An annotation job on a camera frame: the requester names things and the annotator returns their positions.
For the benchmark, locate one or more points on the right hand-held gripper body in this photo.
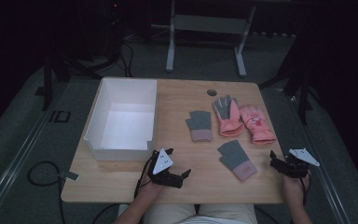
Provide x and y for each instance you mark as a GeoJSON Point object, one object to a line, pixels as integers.
{"type": "Point", "coordinates": [298, 168]}

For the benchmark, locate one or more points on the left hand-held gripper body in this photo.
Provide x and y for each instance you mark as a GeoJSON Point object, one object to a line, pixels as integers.
{"type": "Point", "coordinates": [163, 161]}

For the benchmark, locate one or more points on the white storage box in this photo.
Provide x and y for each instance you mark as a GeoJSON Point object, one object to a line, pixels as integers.
{"type": "Point", "coordinates": [127, 124]}

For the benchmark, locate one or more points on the person's right hand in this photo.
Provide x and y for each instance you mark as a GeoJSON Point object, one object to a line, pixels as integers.
{"type": "Point", "coordinates": [295, 188]}

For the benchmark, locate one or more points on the person's left hand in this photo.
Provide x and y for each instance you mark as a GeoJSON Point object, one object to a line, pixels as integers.
{"type": "Point", "coordinates": [150, 189]}

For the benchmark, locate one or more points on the pink glove with cartoon print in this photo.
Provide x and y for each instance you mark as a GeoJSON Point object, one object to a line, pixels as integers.
{"type": "Point", "coordinates": [256, 124]}

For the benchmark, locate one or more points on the person's beige trousers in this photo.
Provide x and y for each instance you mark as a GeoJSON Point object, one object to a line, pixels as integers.
{"type": "Point", "coordinates": [217, 214]}

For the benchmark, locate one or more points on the pink glove with grey palm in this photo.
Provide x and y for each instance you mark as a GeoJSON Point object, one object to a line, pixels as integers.
{"type": "Point", "coordinates": [228, 119]}

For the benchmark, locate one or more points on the black tripod stand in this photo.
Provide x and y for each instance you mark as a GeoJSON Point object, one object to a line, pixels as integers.
{"type": "Point", "coordinates": [298, 81]}
{"type": "Point", "coordinates": [59, 71]}

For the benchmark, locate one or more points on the grey tape tab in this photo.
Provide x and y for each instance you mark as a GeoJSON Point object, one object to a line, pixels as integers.
{"type": "Point", "coordinates": [70, 176]}

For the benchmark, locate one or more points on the grey metal desk frame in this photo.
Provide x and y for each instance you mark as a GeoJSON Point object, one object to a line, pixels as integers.
{"type": "Point", "coordinates": [209, 24]}

